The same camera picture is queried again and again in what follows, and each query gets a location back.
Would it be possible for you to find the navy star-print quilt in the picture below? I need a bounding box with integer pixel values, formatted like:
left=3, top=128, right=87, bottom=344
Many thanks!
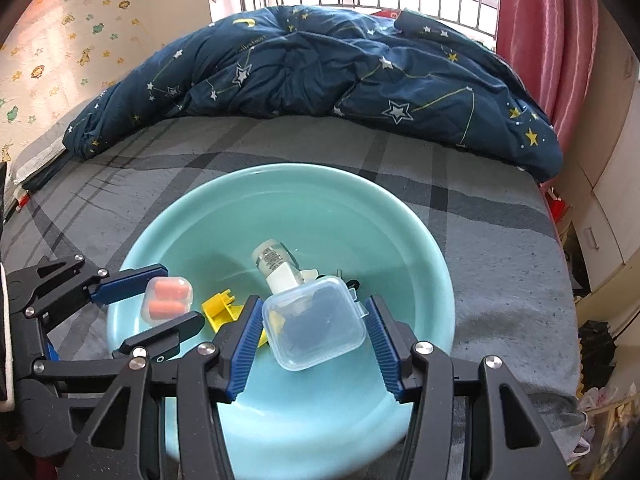
left=62, top=4, right=563, bottom=183

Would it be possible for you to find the yellow plastic part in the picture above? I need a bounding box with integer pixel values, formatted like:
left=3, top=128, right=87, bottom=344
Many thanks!
left=201, top=289, right=267, bottom=348

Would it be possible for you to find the pink curtain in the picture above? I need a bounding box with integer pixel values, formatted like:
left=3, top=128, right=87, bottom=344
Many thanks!
left=495, top=0, right=601, bottom=128

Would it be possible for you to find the red bag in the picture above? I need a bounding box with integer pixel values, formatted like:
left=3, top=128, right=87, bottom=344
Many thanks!
left=542, top=185, right=566, bottom=226

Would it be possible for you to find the clear case with orange earplugs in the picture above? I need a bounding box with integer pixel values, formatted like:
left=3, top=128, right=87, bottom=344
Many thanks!
left=141, top=276, right=193, bottom=328

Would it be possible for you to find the clear plastic box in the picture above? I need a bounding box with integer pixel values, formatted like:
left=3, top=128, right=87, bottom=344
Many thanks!
left=261, top=277, right=366, bottom=372

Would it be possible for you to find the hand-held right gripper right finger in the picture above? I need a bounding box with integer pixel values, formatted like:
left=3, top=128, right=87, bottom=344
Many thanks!
left=364, top=294, right=573, bottom=480

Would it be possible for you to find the grey plaid bedsheet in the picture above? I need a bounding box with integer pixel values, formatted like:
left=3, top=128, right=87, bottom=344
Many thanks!
left=0, top=110, right=586, bottom=480

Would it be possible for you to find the white plastic bag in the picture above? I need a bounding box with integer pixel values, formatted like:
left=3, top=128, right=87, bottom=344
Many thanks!
left=575, top=385, right=617, bottom=456

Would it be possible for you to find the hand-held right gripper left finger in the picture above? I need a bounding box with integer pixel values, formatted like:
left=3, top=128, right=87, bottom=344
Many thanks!
left=65, top=296, right=266, bottom=480

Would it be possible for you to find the black egg-crate foam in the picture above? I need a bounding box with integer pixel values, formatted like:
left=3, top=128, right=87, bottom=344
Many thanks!
left=577, top=320, right=616, bottom=391

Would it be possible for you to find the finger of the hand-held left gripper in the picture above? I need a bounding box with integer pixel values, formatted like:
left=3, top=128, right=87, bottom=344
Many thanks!
left=7, top=255, right=169, bottom=322
left=15, top=310, right=207, bottom=397

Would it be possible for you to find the teal plastic basin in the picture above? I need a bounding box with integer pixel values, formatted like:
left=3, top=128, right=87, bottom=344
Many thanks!
left=106, top=162, right=456, bottom=466

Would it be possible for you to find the white pillow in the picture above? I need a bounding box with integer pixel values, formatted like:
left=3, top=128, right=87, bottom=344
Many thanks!
left=12, top=125, right=66, bottom=186

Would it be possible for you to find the small white bottle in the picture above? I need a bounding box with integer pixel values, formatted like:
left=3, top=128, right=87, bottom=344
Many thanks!
left=250, top=238, right=301, bottom=281

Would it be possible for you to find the white wardrobe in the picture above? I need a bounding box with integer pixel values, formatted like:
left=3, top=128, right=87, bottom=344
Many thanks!
left=555, top=5, right=640, bottom=296

